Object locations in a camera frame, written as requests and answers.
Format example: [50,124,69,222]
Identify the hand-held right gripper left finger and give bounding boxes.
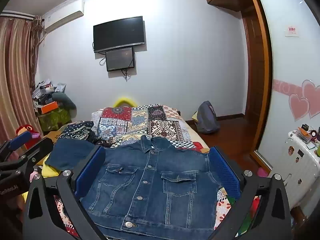
[22,145,110,240]

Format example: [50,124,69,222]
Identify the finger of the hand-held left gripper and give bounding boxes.
[15,137,54,178]
[0,131,32,160]

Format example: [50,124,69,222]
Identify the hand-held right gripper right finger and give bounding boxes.
[209,146,293,240]

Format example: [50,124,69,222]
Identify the blue denim jeans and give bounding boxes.
[45,134,225,240]

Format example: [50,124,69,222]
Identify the red plush toy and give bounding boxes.
[15,124,42,148]

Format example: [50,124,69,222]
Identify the yellow cloth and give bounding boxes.
[22,154,63,203]

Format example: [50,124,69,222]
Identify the black garment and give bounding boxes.
[86,130,112,147]

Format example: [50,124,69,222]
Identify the green cloth covered cabinet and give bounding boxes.
[37,107,73,132]

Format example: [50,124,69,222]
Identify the navy patterned garment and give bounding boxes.
[59,121,97,143]

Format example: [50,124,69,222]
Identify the pile of clutter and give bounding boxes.
[31,79,67,106]

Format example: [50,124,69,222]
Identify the grey backpack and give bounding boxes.
[196,101,221,134]

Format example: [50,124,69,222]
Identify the dark grey cushion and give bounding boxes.
[51,92,77,111]

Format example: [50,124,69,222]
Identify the striped brown curtain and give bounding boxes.
[0,11,46,144]

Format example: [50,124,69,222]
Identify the patchwork printed blanket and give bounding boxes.
[54,104,262,240]

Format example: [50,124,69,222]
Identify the white suitcase with stickers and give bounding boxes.
[280,130,320,209]

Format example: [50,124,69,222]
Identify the clear box with orange lid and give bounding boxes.
[297,127,313,144]

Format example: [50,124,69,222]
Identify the wooden door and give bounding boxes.
[241,0,274,174]

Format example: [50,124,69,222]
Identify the white air conditioner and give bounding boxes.
[44,0,85,34]

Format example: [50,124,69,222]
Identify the yellow ring cushion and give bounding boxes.
[113,96,137,108]

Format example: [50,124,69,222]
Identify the pink heart wall stickers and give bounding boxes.
[272,79,320,122]

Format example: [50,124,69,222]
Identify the small black wall monitor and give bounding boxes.
[105,47,136,72]

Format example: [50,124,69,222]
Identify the large black wall television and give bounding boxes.
[93,16,146,53]

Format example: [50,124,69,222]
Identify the white wall notice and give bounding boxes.
[285,26,300,37]

